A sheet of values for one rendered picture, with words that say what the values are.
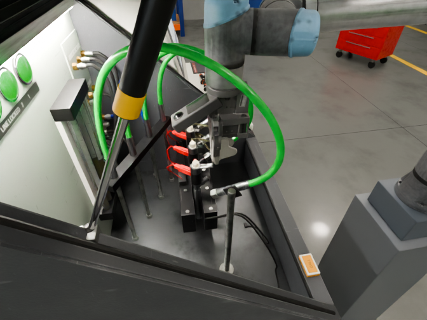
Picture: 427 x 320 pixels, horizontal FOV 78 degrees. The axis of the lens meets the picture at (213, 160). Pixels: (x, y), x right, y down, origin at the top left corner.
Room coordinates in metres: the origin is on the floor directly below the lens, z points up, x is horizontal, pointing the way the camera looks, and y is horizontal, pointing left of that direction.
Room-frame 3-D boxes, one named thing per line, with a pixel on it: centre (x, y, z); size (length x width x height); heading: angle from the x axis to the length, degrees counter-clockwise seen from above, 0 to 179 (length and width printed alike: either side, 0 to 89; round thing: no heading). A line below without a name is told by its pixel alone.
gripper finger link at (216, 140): (0.48, -0.01, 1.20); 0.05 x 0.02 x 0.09; 9
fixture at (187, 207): (0.61, 0.06, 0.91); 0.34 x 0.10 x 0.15; 9
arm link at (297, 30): (0.51, -0.12, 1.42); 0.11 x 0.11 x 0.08; 85
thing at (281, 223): (0.53, -0.19, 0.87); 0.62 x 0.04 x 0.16; 9
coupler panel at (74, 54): (0.69, 0.34, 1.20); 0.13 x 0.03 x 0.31; 9
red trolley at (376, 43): (4.27, -2.35, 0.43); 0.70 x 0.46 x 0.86; 35
